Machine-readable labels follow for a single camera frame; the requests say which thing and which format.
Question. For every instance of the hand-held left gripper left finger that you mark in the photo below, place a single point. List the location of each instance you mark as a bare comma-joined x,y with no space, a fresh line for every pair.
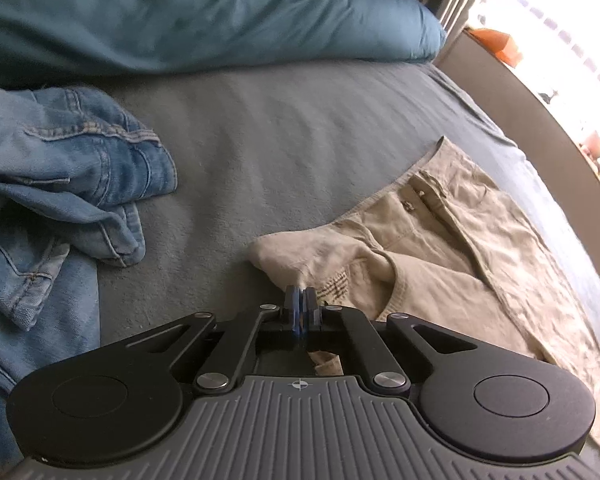
294,310

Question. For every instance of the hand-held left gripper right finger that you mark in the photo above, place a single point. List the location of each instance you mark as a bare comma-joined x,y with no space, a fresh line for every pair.
311,310

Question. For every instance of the beige pants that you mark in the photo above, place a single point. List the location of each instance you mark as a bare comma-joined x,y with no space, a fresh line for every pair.
440,255

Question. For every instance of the blue jeans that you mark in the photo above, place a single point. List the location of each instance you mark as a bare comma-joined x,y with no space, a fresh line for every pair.
55,175

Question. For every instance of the teal duvet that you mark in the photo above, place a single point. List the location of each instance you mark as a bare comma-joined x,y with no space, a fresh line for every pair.
190,10

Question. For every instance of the orange bag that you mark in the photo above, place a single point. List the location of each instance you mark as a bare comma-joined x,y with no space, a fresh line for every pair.
497,45

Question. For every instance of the pink pot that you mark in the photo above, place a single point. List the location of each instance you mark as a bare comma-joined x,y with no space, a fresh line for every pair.
592,144

